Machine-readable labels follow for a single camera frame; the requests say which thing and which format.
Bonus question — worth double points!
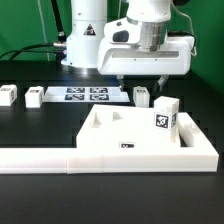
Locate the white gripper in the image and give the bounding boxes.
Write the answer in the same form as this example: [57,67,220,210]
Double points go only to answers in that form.
[97,33,195,91]

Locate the white square tabletop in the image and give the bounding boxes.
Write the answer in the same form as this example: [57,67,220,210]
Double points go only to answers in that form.
[76,104,180,149]

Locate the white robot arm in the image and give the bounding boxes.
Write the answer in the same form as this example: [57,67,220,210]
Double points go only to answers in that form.
[62,0,197,85]

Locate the white tag marker sheet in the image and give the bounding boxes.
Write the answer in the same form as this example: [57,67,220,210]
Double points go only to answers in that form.
[44,87,129,102]

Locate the white L-shaped obstacle fence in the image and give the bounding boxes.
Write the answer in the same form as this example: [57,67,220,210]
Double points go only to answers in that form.
[0,112,219,174]

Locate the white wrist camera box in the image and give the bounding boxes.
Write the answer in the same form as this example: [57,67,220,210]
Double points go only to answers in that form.
[104,18,140,44]

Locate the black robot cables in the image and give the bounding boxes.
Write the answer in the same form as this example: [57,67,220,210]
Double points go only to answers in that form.
[0,0,69,62]

